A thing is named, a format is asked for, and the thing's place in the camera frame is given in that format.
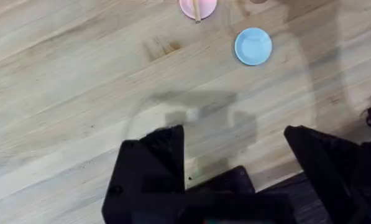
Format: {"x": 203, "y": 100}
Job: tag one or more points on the pink plate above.
{"x": 198, "y": 7}

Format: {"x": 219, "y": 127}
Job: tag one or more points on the wooden utensil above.
{"x": 196, "y": 9}

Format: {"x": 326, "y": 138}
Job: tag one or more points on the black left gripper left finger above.
{"x": 154, "y": 168}

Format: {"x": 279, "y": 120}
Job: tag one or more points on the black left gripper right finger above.
{"x": 325, "y": 161}

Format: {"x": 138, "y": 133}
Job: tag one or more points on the blue plate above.
{"x": 253, "y": 46}

